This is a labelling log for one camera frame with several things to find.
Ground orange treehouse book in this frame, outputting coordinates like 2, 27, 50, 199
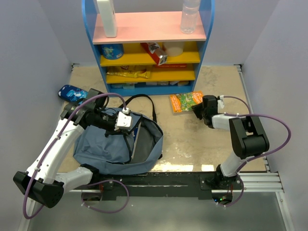
169, 91, 203, 115

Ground blue cartoon pencil case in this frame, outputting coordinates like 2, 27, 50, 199
58, 85, 88, 103

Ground blue-grey fabric backpack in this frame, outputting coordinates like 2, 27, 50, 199
73, 94, 164, 175

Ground blue cartoon cover book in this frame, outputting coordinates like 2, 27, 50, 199
132, 127, 139, 142

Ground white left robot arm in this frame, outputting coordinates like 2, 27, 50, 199
13, 89, 132, 210

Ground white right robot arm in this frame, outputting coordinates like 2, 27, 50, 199
191, 95, 270, 189

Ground yellow chips bag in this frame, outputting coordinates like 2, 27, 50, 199
106, 65, 153, 79

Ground white items on bottom shelf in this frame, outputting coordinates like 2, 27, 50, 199
111, 80, 190, 90

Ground flat red box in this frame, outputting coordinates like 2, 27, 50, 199
154, 64, 187, 68

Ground translucent white plastic cup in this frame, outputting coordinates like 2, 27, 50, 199
162, 41, 185, 57

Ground blue cylindrical snack can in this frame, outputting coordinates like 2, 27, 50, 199
101, 44, 124, 60

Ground blue wooden shelf unit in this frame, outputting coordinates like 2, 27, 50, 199
81, 0, 215, 96

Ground red and silver snack box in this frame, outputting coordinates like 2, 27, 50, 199
140, 42, 167, 66

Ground clear plastic water bottle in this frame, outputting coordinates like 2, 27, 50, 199
180, 0, 201, 34

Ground white rectangular bottle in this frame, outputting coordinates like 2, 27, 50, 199
97, 0, 117, 38

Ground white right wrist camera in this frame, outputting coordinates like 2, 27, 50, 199
217, 95, 225, 109

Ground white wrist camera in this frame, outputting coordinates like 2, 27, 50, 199
115, 112, 133, 130
217, 95, 225, 109

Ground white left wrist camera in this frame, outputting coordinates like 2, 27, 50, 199
115, 112, 133, 130

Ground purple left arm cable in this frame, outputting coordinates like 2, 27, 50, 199
22, 92, 130, 219

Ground aluminium front frame rail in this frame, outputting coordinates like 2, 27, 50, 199
29, 171, 285, 193

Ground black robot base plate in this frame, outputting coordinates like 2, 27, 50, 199
77, 172, 244, 200

